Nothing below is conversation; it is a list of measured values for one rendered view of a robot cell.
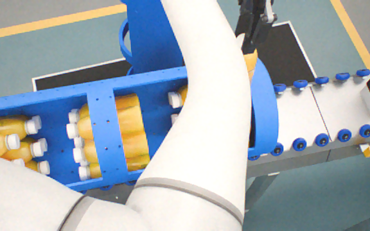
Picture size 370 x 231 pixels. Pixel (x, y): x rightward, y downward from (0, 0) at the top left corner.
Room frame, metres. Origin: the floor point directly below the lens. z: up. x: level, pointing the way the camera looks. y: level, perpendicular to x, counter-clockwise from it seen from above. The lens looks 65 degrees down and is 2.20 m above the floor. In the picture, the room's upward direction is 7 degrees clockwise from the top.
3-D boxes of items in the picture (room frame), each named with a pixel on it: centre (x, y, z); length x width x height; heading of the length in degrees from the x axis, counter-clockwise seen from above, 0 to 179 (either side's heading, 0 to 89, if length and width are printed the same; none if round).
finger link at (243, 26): (0.57, -0.10, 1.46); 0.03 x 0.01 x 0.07; 109
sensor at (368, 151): (0.58, -0.59, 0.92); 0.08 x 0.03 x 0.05; 19
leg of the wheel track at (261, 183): (0.56, -0.35, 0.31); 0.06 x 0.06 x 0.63; 19
